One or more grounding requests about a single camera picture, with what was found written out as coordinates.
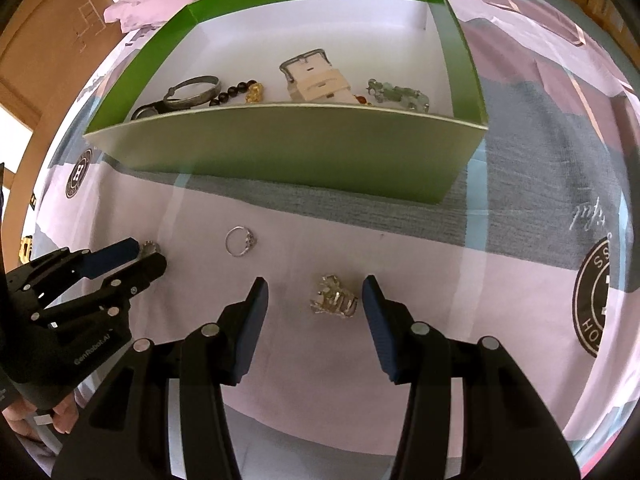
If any green cardboard box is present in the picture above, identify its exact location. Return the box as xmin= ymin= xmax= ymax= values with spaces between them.
xmin=85 ymin=0 xmax=488 ymax=204

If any silver bangle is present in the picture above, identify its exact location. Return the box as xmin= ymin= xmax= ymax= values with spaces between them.
xmin=163 ymin=76 xmax=221 ymax=110

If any person's left hand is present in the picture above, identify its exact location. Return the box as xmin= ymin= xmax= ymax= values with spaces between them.
xmin=1 ymin=391 xmax=80 ymax=443

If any plaid bed sheet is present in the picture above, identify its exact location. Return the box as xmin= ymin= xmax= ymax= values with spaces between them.
xmin=34 ymin=0 xmax=639 ymax=479

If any wooden headboard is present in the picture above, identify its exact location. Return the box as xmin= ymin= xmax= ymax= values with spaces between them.
xmin=1 ymin=0 xmax=122 ymax=270

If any black wrist watch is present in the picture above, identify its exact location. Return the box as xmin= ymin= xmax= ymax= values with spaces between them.
xmin=131 ymin=101 xmax=171 ymax=120

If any black bead gold charm bracelet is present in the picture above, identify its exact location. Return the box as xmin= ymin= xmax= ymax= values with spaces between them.
xmin=208 ymin=78 xmax=266 ymax=108

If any white wrist watch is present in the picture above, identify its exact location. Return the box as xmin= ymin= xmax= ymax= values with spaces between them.
xmin=279 ymin=49 xmax=360 ymax=104

